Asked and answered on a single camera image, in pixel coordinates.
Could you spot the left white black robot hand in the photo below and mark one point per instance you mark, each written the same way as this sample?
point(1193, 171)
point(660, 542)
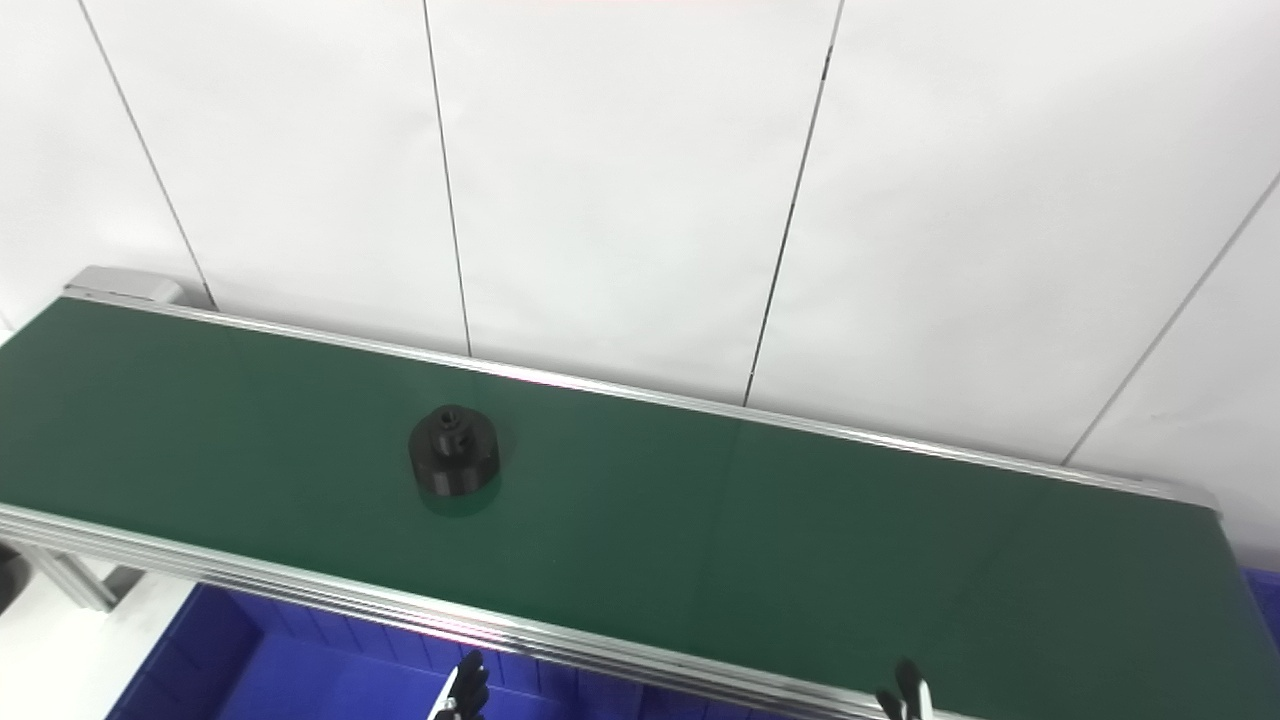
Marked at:
point(465, 690)

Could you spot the black round flanged part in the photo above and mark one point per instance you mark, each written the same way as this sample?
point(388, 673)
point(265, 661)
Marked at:
point(455, 455)

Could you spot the grey aluminium conveyor leg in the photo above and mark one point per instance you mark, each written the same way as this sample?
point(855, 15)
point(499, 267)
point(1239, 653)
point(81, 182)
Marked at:
point(75, 580)

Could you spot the green conveyor belt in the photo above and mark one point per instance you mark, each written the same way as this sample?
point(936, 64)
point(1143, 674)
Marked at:
point(700, 540)

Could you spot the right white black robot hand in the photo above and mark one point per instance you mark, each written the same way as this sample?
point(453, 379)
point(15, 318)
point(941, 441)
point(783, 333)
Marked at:
point(908, 700)

